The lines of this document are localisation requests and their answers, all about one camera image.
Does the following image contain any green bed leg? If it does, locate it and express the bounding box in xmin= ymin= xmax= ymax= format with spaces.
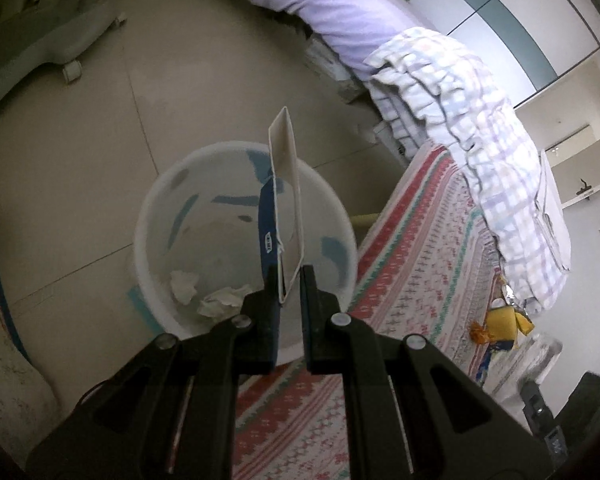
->
xmin=350 ymin=212 xmax=381 ymax=246

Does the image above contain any plaid pastel blanket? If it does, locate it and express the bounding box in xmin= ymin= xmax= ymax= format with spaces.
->
xmin=364 ymin=26 xmax=572 ymax=311

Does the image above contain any white plastic bin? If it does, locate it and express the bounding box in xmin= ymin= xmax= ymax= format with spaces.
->
xmin=132 ymin=140 xmax=358 ymax=350

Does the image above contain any white and teal wardrobe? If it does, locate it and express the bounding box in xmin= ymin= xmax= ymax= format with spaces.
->
xmin=395 ymin=0 xmax=600 ymax=111

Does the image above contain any clear plastic bag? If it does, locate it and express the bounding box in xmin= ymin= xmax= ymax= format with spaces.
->
xmin=500 ymin=332 xmax=563 ymax=401

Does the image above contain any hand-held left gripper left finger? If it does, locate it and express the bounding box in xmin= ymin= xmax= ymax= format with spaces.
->
xmin=25 ymin=280 xmax=283 ymax=480

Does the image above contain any white and blue carton box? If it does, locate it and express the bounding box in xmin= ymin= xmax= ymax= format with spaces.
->
xmin=256 ymin=106 xmax=306 ymax=306

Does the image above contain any patterned red green bed sheet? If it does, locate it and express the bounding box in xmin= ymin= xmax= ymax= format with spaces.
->
xmin=232 ymin=142 xmax=536 ymax=480

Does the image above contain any white patterned cloth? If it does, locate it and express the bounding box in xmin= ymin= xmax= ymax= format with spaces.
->
xmin=0 ymin=175 xmax=61 ymax=466

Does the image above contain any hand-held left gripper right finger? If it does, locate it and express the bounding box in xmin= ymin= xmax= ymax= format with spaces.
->
xmin=300 ymin=265 xmax=556 ymax=480

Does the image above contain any grey wheeled chair base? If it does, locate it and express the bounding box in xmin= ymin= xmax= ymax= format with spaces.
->
xmin=0 ymin=0 xmax=128 ymax=136

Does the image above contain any crumpled white tissue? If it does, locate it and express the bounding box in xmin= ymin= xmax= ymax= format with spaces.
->
xmin=196 ymin=284 xmax=255 ymax=320
xmin=169 ymin=270 xmax=199 ymax=306

